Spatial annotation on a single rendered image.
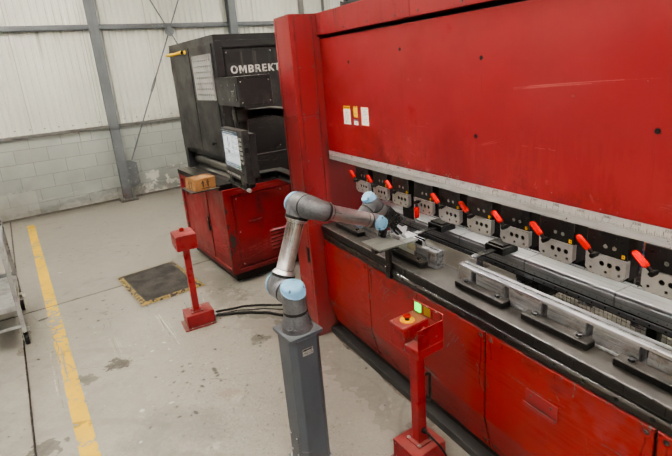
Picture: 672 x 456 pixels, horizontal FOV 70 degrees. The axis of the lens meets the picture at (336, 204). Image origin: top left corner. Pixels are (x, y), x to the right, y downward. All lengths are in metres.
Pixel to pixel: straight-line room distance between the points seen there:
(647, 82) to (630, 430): 1.14
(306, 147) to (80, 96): 6.14
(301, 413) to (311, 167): 1.61
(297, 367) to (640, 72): 1.80
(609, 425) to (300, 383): 1.28
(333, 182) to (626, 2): 2.22
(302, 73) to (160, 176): 6.35
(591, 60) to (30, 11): 8.18
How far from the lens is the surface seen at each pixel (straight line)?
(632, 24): 1.80
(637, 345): 2.02
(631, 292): 2.33
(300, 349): 2.35
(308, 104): 3.29
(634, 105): 1.79
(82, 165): 9.06
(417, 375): 2.46
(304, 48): 3.29
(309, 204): 2.22
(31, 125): 8.93
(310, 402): 2.53
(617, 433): 2.09
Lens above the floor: 1.97
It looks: 16 degrees down
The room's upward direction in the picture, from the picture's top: 5 degrees counter-clockwise
